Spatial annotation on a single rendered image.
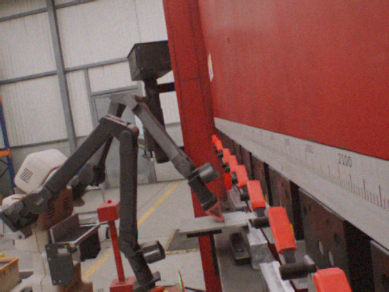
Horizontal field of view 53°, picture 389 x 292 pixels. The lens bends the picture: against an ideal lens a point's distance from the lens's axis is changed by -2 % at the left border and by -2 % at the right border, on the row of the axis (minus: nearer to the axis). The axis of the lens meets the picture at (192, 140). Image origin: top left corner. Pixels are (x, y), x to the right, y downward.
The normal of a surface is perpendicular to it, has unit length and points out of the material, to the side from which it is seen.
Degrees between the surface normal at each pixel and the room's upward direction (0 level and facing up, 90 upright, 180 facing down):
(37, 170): 90
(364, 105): 90
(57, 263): 90
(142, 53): 90
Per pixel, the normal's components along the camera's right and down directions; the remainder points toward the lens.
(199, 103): 0.00, 0.07
